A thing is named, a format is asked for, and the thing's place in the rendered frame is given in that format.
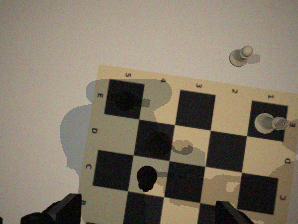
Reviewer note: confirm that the white chess piece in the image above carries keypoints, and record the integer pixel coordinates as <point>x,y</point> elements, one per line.
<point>266,123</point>

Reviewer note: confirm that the chessboard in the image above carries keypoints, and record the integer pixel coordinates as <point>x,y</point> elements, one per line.
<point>215,152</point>

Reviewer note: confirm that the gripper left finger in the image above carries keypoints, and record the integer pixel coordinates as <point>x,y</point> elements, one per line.
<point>68,209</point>

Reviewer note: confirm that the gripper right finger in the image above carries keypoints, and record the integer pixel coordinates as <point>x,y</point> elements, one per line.
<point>225,213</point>

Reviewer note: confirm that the beige chess pawn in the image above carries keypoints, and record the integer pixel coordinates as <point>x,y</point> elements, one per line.
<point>239,57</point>

